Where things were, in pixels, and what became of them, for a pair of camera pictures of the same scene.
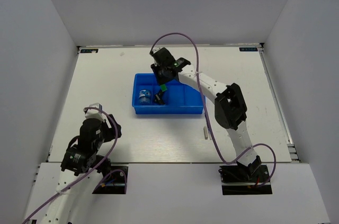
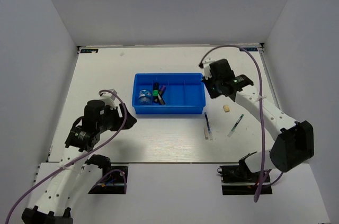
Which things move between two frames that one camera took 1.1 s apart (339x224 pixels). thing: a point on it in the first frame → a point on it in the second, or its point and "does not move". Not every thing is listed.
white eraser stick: x=205 y=132 does not move
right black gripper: x=161 y=81 → x=212 y=95
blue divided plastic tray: x=180 y=98 does not move
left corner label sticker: x=83 y=51 does not move
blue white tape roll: x=144 y=97 does not move
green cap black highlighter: x=163 y=87 → x=155 y=92
